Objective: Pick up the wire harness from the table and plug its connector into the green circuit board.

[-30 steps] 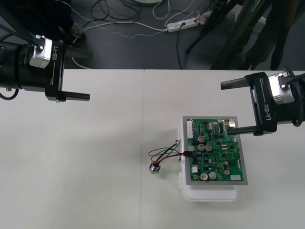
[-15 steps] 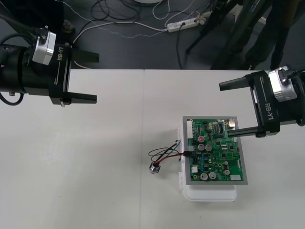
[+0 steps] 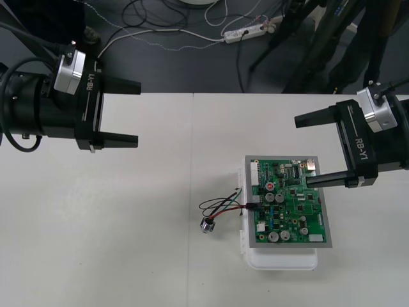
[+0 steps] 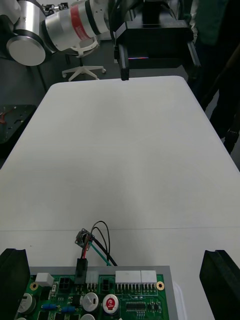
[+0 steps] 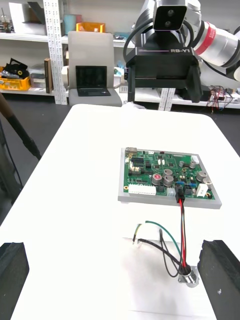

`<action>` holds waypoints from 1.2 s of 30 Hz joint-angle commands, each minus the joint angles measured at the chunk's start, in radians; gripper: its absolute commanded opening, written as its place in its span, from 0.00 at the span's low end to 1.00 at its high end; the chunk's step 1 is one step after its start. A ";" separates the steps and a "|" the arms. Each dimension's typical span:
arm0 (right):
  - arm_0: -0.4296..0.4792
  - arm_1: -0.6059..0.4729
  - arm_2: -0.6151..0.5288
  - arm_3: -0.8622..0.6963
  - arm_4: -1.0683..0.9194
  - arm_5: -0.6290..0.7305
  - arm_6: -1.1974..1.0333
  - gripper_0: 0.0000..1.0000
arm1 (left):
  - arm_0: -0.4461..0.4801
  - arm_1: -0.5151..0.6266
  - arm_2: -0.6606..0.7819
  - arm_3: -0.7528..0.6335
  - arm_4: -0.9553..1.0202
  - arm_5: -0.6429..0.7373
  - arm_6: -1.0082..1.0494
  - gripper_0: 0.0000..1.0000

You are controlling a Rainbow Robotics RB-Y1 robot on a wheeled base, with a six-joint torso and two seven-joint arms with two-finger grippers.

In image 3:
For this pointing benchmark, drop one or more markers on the white power strip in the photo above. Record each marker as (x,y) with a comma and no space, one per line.
(243,33)

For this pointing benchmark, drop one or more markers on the black tripod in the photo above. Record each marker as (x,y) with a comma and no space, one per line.
(292,16)

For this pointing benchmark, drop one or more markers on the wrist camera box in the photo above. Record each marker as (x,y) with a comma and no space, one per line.
(68,73)
(378,112)

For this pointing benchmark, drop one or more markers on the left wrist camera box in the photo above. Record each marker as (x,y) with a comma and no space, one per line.
(68,73)

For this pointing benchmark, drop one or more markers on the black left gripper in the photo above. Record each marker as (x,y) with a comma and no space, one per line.
(89,112)

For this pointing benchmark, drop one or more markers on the dark green tripod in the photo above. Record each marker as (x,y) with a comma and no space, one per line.
(322,41)

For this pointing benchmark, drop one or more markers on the white round base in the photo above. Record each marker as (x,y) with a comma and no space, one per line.
(198,1)

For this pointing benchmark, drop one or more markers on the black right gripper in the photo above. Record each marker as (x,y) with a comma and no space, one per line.
(359,150)

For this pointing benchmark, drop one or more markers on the green circuit board grey frame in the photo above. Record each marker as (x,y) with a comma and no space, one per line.
(297,217)

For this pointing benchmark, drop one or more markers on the milky plastic box with lid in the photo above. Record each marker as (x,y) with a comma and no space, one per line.
(281,260)

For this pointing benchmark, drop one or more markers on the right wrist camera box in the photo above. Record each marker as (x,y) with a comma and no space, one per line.
(378,112)

